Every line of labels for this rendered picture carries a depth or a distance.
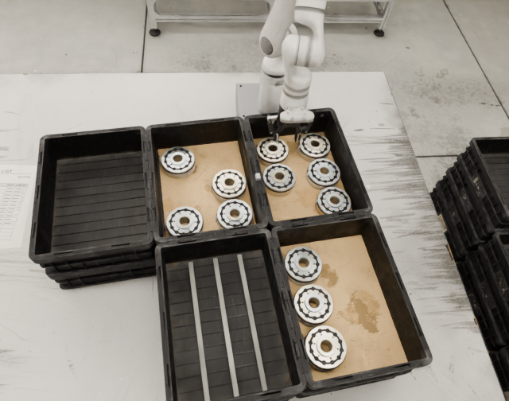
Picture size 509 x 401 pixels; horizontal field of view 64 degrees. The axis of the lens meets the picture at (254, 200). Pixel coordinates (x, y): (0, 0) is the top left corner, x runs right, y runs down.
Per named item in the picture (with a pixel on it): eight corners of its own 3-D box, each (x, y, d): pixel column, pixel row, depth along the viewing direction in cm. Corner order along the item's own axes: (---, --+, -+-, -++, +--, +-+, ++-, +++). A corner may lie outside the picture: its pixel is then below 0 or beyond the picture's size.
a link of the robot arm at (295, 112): (280, 123, 107) (283, 107, 102) (275, 94, 113) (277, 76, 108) (313, 122, 108) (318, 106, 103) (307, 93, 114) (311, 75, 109)
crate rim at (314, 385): (269, 231, 109) (270, 227, 107) (372, 216, 114) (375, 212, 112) (307, 391, 89) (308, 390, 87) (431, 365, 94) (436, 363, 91)
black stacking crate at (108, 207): (55, 160, 128) (40, 137, 118) (150, 150, 132) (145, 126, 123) (46, 278, 108) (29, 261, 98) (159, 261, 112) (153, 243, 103)
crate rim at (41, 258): (43, 140, 120) (40, 134, 118) (146, 130, 124) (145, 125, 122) (31, 265, 99) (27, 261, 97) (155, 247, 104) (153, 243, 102)
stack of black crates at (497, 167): (425, 192, 213) (470, 137, 175) (479, 191, 216) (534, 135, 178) (452, 263, 192) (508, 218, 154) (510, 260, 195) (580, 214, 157)
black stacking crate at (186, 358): (161, 262, 112) (155, 245, 103) (265, 247, 117) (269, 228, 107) (173, 422, 92) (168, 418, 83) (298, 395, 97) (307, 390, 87)
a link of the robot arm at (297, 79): (274, 95, 105) (308, 99, 105) (281, 44, 92) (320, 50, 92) (277, 77, 109) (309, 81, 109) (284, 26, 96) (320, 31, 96)
